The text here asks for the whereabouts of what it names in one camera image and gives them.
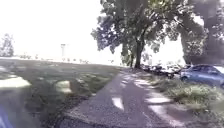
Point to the tall leafy tree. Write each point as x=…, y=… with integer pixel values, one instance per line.
x=138, y=53

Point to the grey asphalt path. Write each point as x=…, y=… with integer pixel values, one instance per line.
x=128, y=100

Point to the row of parked cars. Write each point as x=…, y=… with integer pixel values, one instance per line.
x=161, y=69

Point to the distant tower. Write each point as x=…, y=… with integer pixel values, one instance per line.
x=63, y=49

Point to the grass field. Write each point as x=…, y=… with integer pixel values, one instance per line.
x=36, y=73

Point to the grass verge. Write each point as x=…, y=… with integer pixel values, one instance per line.
x=193, y=96

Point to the blue car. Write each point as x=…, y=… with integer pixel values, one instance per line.
x=203, y=74

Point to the group of dark trees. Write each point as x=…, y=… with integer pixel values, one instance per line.
x=210, y=43

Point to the small distant tree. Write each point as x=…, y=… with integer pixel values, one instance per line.
x=6, y=46

